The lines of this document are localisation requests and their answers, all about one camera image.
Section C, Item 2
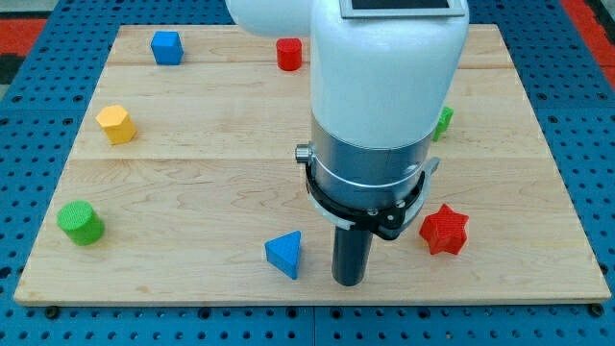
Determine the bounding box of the red cylinder block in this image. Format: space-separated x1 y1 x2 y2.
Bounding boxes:
276 37 303 71

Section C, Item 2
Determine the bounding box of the red star block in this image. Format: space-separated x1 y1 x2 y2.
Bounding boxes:
419 204 470 255

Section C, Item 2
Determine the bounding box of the blue triangle block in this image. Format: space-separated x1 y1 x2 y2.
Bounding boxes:
264 231 302 280

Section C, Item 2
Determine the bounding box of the green cylinder block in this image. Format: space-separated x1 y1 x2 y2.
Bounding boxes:
57 200 105 246

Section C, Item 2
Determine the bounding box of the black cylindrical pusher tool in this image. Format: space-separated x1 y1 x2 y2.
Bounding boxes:
332 227 373 286

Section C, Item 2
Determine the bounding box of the blue cube block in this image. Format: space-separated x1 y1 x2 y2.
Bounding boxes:
150 31 184 65

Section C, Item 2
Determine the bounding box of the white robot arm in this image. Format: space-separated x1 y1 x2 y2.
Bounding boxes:
226 0 470 240

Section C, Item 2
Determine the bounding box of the wooden board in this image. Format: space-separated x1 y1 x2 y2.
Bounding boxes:
14 25 611 307

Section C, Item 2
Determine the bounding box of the yellow hexagon block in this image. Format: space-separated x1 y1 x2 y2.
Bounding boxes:
95 105 136 145

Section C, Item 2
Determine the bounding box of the green block behind arm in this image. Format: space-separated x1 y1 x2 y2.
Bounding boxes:
432 106 455 142

